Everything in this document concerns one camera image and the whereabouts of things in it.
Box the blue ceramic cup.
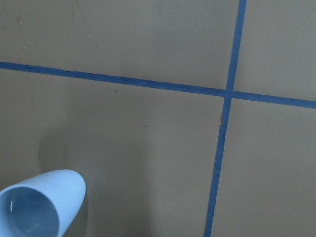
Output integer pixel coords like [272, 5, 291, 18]
[0, 169, 86, 237]

